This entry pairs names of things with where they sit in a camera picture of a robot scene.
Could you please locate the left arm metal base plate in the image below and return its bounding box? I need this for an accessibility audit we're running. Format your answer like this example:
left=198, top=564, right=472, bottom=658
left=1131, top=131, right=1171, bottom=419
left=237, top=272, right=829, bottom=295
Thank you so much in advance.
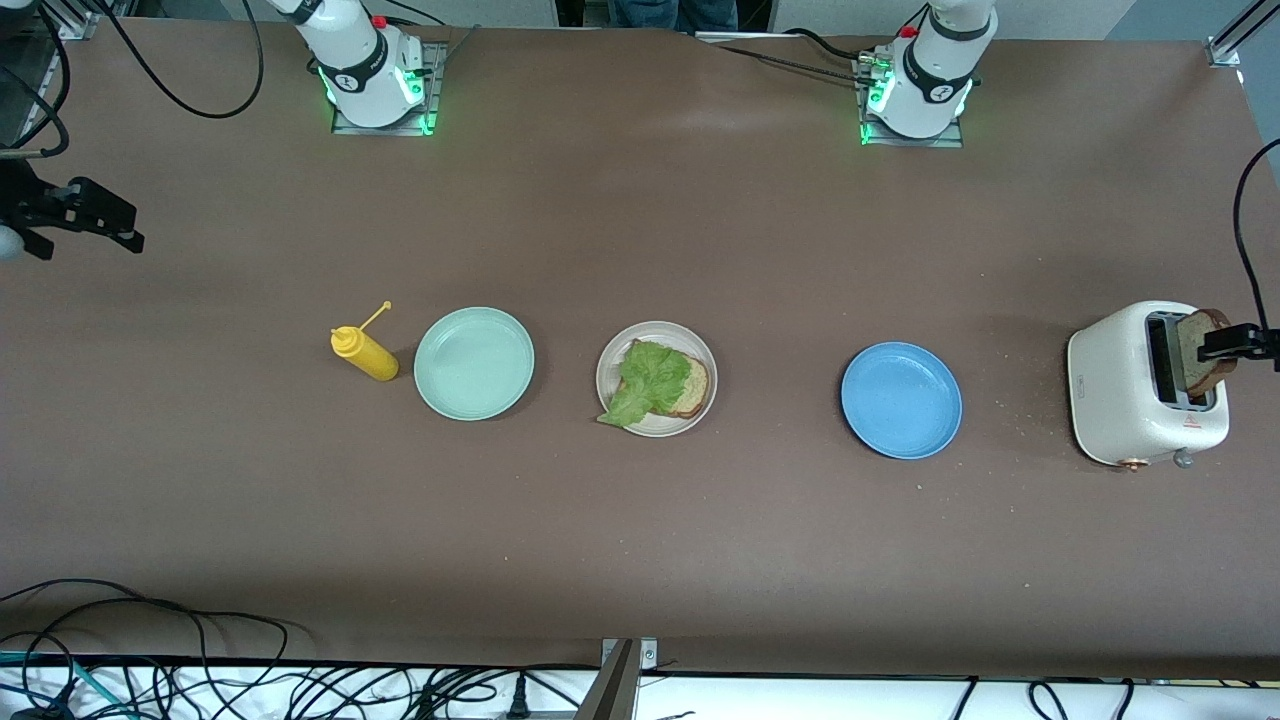
left=853, top=55, right=967, bottom=149

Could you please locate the green lettuce leaf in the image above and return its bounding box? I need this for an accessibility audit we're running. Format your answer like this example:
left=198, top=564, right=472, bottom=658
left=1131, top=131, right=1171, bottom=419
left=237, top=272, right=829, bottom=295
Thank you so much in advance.
left=597, top=340, right=693, bottom=429

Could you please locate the toasted brown bread slice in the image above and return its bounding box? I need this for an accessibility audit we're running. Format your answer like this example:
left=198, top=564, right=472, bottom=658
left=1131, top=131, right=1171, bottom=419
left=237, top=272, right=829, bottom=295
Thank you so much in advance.
left=1175, top=308, right=1239, bottom=397
left=625, top=340, right=712, bottom=420

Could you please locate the mint green round plate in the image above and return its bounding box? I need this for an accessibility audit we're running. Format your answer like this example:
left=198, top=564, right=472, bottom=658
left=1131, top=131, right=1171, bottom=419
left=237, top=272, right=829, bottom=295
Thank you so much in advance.
left=413, top=306, right=536, bottom=422

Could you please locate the teal cable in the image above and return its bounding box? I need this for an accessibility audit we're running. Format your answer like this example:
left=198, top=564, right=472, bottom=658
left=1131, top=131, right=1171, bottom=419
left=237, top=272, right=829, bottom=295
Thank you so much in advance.
left=0, top=648, right=136, bottom=720

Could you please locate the long looping black cable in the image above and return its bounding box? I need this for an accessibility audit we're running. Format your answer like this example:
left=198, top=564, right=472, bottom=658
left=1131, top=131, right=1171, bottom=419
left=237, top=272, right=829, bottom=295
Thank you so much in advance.
left=0, top=578, right=311, bottom=720

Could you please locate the white two-slot toaster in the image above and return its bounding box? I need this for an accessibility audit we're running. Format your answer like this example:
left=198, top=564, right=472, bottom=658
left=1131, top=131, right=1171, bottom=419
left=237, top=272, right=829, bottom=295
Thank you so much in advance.
left=1067, top=300, right=1231, bottom=471

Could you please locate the person in blue jeans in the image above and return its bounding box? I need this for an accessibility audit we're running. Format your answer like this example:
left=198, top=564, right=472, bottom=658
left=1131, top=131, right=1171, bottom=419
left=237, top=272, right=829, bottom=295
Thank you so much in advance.
left=610, top=0, right=741, bottom=33

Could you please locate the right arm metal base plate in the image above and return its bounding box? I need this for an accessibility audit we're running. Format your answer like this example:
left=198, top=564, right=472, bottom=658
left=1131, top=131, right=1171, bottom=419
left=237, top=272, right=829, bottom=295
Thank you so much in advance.
left=330, top=40, right=449, bottom=136

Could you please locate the grey metal table bracket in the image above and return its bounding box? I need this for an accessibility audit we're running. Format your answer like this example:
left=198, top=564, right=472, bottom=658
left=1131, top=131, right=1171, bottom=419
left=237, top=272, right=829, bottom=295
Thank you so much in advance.
left=575, top=637, right=661, bottom=720

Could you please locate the black braided base cable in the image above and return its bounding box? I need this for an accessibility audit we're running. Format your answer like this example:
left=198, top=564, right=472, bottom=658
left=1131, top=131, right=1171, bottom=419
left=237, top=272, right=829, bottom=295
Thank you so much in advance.
left=695, top=28, right=876, bottom=89

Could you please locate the beige round plate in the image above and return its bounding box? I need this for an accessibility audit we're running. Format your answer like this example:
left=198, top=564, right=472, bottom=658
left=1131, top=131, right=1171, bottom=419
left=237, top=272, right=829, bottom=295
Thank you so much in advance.
left=595, top=320, right=719, bottom=438

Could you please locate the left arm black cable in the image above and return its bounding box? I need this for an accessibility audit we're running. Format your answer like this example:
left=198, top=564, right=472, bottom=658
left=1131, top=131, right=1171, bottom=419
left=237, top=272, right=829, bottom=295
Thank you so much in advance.
left=1233, top=138, right=1280, bottom=333

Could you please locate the yellow mustard squeeze bottle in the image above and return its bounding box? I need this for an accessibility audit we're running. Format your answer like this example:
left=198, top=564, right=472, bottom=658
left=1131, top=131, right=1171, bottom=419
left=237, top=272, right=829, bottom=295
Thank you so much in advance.
left=330, top=301, right=400, bottom=382

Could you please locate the blue round plate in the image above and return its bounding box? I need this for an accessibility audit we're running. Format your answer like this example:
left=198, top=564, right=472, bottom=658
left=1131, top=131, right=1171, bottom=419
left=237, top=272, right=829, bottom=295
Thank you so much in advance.
left=840, top=341, right=964, bottom=461

